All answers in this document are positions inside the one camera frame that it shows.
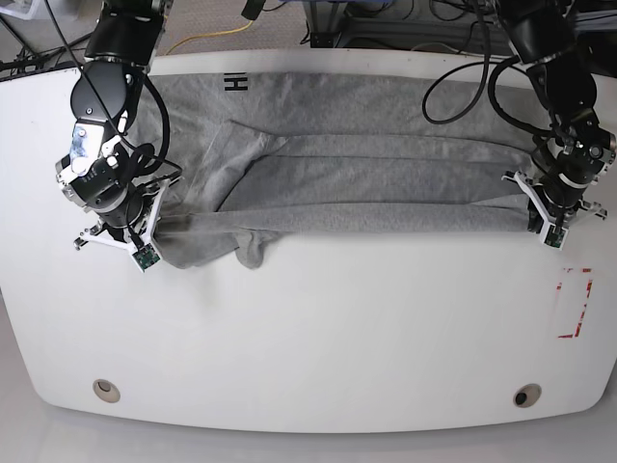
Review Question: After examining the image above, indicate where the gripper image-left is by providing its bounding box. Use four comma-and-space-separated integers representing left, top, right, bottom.
73, 174, 180, 254

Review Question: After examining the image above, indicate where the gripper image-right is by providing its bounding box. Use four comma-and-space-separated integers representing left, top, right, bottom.
501, 171, 607, 234

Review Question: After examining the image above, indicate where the grey T-shirt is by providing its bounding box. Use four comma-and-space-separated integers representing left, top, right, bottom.
154, 73, 533, 269

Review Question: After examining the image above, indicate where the red tape rectangle marking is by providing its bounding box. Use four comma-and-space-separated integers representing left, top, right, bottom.
551, 267, 594, 340

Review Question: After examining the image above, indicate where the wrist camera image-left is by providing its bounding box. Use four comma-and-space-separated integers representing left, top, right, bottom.
131, 243, 160, 273

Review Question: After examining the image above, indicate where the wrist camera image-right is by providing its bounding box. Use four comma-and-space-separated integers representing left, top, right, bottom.
541, 223, 569, 251

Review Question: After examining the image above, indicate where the left table cable grommet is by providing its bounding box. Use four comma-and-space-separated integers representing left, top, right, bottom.
93, 379, 121, 403

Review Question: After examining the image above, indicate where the table cable grommet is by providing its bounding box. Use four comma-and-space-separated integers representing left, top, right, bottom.
93, 379, 121, 403
513, 384, 542, 408

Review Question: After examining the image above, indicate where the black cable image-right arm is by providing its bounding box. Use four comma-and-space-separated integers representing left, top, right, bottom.
420, 14, 492, 125

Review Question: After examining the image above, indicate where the right table cable grommet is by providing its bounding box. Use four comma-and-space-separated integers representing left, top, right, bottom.
513, 384, 542, 408

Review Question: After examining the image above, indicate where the yellow cable on floor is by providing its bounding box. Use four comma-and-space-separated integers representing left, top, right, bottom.
166, 13, 252, 57

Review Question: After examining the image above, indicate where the aluminium frame base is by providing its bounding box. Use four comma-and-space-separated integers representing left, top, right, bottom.
300, 1, 416, 51

